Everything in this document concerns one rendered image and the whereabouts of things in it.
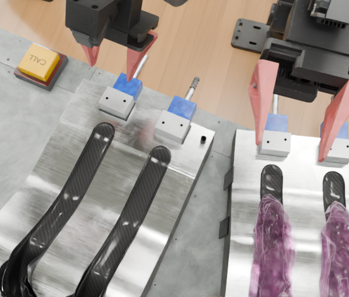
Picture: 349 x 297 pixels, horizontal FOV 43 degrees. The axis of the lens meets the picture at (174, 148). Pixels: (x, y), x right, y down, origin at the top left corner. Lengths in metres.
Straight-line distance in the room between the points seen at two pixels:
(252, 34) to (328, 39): 0.52
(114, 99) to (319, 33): 0.41
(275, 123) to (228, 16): 0.30
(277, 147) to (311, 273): 0.22
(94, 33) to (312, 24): 0.25
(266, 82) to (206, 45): 0.53
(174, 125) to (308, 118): 0.30
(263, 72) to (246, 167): 0.37
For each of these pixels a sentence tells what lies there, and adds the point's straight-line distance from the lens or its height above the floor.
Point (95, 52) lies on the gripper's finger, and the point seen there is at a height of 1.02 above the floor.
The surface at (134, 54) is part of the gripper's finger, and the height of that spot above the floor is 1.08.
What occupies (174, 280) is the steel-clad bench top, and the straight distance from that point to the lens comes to 0.81.
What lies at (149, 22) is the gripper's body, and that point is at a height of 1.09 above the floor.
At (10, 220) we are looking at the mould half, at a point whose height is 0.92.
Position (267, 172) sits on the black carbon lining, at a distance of 0.80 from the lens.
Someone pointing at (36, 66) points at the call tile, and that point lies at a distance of 0.93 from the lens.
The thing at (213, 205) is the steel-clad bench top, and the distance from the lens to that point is 0.83.
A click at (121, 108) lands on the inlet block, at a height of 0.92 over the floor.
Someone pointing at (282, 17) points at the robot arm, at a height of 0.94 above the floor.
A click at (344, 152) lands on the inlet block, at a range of 0.82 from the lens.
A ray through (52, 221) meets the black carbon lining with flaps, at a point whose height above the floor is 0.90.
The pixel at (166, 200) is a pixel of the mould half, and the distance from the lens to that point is 0.74.
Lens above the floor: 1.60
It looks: 71 degrees down
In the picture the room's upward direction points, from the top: straight up
